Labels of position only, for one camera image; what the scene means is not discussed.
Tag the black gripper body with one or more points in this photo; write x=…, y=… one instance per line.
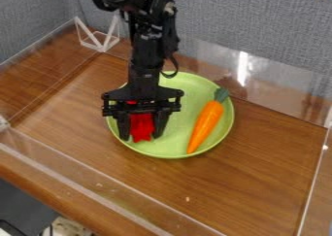
x=142, y=95

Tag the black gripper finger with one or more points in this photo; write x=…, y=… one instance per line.
x=125, y=125
x=161, y=119

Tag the red rectangular block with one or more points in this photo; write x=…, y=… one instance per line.
x=142, y=127

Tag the orange toy carrot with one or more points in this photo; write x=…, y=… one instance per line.
x=207, y=120

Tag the green plastic plate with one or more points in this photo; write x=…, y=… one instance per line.
x=171, y=145

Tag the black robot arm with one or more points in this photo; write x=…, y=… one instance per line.
x=153, y=31

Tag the clear acrylic corner bracket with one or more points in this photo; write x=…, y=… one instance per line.
x=98, y=40

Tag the clear acrylic enclosure wall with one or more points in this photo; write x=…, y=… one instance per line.
x=261, y=184

